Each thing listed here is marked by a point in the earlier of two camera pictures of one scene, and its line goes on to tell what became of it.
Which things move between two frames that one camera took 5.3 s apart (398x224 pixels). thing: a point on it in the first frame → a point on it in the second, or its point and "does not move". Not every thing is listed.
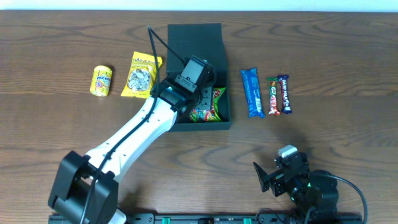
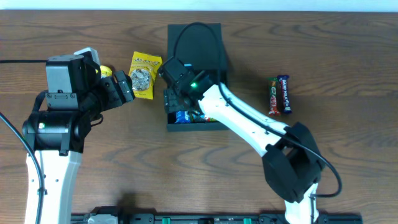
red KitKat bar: x=273 y=110 does not move
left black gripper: x=205 y=99 → x=112 y=91
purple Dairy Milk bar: x=285 y=107 does not move
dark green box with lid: x=206 y=40 does not move
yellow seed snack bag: x=142 y=74 does not move
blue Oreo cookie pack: x=250 y=80 → x=183 y=117
